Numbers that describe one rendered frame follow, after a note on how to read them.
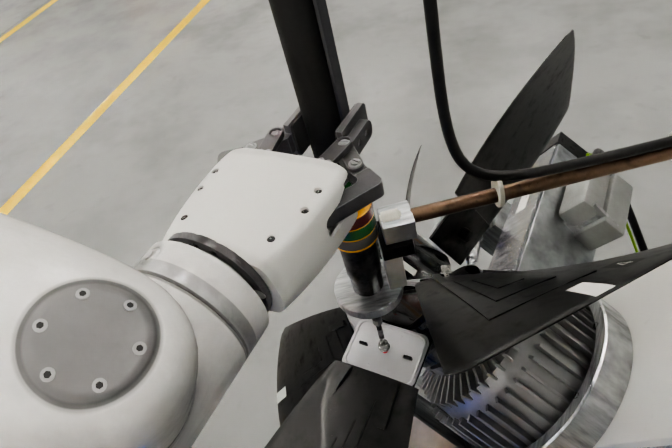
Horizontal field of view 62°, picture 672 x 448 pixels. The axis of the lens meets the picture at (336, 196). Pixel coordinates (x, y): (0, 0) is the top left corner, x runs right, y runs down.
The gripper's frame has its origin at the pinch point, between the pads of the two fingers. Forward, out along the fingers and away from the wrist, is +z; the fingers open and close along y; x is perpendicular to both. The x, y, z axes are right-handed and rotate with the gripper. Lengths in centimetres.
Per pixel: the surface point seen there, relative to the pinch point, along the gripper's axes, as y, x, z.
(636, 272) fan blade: 22.6, -8.1, -1.0
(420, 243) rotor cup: 0.5, -25.8, 11.8
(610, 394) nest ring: 23.3, -35.6, 5.1
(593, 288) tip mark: 20.2, -8.3, -3.0
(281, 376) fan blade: -23, -55, 2
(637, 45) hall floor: 14, -152, 285
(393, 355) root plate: 1.0, -31.9, -0.2
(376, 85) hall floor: -119, -151, 225
